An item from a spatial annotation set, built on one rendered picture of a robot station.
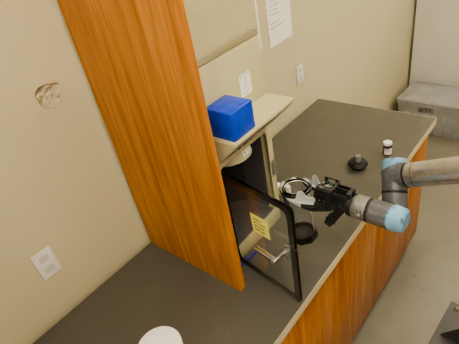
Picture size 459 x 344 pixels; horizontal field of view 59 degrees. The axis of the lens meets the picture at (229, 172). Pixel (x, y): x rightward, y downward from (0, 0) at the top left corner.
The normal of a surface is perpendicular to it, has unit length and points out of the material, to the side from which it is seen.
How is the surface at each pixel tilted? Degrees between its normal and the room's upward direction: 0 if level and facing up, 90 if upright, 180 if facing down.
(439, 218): 0
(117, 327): 0
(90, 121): 90
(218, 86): 90
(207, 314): 0
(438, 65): 90
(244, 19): 90
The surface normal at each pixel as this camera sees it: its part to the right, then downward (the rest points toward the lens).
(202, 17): 0.76, 0.25
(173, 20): -0.62, 0.53
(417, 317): -0.17, -0.81
